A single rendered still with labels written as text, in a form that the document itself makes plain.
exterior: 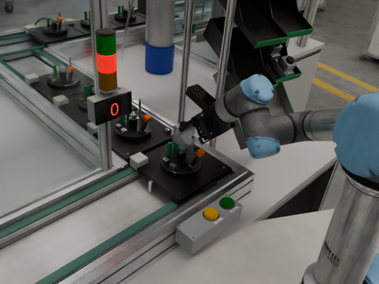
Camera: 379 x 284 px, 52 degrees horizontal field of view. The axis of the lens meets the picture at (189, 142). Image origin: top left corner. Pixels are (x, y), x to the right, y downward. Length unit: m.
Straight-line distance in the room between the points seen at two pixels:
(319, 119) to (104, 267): 0.61
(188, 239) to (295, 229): 0.39
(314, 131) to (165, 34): 1.27
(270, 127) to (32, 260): 0.68
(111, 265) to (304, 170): 0.85
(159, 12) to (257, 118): 1.19
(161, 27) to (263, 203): 1.08
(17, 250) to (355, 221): 0.83
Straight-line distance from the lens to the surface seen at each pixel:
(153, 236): 1.05
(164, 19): 2.02
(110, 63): 1.03
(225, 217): 1.12
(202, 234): 1.07
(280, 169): 1.51
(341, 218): 0.69
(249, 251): 1.19
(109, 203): 1.21
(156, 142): 1.36
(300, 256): 1.22
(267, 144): 0.91
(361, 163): 0.59
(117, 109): 1.10
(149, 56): 2.09
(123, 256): 1.01
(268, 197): 1.37
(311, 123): 0.93
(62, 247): 1.11
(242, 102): 0.93
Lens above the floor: 1.75
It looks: 34 degrees down
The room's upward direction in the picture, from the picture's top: 5 degrees clockwise
